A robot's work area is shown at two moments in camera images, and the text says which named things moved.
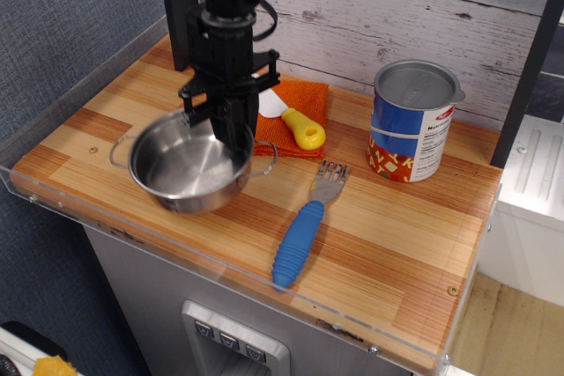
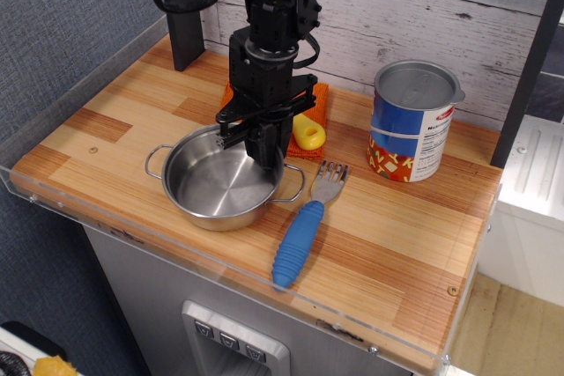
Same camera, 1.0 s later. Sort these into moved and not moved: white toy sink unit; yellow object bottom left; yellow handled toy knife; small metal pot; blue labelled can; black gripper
Moved: black gripper; small metal pot
Not moved: white toy sink unit; yellow object bottom left; blue labelled can; yellow handled toy knife
